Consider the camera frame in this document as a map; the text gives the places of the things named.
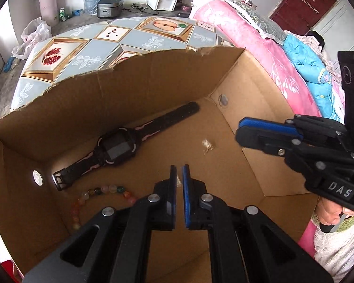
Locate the dark red door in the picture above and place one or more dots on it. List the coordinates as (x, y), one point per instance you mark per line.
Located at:
(301, 11)

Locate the blue slippers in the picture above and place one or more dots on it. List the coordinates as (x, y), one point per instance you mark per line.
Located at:
(8, 63)

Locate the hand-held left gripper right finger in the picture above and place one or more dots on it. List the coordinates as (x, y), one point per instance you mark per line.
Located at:
(186, 200)

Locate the white plastic bag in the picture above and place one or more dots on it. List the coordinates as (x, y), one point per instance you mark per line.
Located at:
(32, 35)

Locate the fruit print tablecloth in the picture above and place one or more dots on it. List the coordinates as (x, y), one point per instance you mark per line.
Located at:
(85, 29)

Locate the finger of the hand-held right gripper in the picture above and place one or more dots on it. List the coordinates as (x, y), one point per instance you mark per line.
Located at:
(253, 138)
(265, 123)

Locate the green drink can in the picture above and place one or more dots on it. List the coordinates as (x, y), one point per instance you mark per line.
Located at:
(62, 14)

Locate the person's right forearm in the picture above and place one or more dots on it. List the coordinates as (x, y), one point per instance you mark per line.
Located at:
(339, 253)

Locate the blue quilt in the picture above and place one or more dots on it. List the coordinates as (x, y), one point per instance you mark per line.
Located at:
(306, 62)

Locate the person's right hand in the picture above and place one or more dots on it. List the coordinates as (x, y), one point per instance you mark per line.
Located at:
(327, 212)

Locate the brown cardboard box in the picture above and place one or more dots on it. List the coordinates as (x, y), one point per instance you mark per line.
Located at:
(165, 88)

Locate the grey rice cooker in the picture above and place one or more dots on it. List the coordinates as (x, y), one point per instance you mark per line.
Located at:
(110, 6)

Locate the pink floral blanket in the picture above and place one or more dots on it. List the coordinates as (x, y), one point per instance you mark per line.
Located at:
(247, 44)

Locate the grey lace cloth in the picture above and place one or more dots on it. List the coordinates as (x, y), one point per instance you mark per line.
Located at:
(259, 20)

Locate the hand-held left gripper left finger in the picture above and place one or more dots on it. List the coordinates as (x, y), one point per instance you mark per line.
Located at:
(173, 188)

